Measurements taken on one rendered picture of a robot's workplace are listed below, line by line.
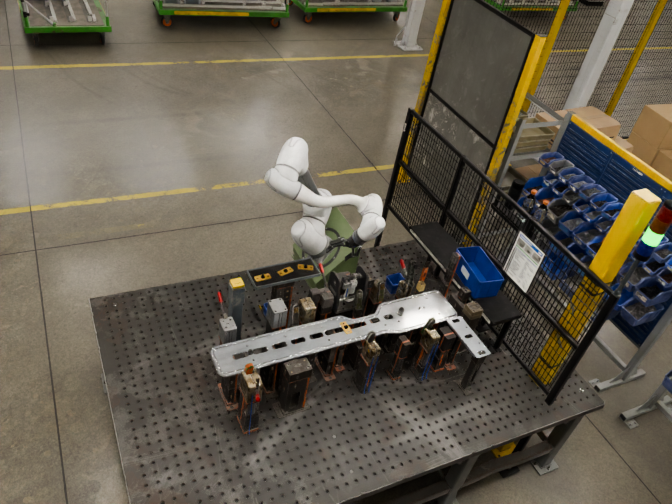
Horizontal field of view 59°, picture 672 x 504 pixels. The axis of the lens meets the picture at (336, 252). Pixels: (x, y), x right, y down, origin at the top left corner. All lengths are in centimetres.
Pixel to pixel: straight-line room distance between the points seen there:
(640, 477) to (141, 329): 329
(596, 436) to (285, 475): 243
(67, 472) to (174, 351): 95
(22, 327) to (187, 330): 148
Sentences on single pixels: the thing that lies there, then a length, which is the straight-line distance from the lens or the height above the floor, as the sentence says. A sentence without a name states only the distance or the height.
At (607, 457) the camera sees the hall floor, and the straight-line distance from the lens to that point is 455.
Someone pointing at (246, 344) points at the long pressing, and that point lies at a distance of 299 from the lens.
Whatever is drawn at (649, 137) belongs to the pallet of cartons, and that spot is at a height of 80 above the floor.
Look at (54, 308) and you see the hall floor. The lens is 467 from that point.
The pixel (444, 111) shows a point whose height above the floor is 98.
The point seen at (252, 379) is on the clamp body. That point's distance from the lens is 278.
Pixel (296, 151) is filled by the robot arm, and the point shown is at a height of 169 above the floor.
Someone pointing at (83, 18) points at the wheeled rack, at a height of 28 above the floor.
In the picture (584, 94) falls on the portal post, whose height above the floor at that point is 91.
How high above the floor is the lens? 326
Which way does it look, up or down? 39 degrees down
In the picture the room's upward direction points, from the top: 11 degrees clockwise
